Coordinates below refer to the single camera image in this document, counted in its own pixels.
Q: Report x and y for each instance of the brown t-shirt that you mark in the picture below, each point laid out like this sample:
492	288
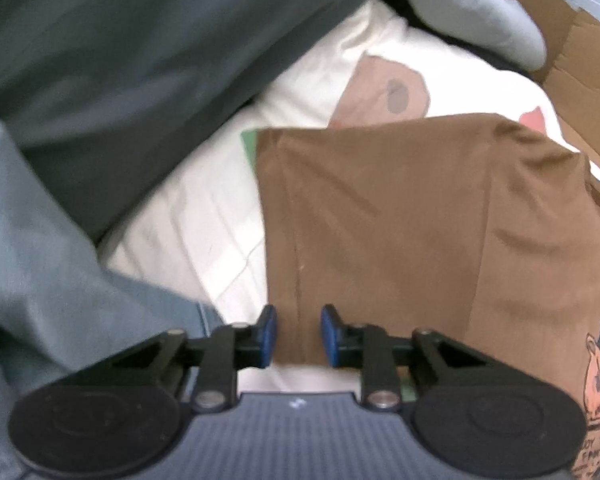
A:
473	225

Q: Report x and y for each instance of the flattened cardboard box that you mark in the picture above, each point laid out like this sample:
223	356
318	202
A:
571	74

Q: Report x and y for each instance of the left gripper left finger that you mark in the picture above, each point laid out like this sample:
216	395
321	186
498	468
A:
221	356

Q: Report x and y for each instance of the grey neck pillow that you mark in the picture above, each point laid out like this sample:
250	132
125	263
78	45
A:
502	27

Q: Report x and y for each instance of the dark grey pillow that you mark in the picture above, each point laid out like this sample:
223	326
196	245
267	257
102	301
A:
105	97

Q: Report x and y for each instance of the grey-blue sweatshirt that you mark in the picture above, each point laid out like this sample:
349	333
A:
60	310

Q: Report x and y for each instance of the cream bear print bedsheet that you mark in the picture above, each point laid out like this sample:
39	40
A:
202	232

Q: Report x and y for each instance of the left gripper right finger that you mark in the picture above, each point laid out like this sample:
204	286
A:
368	349

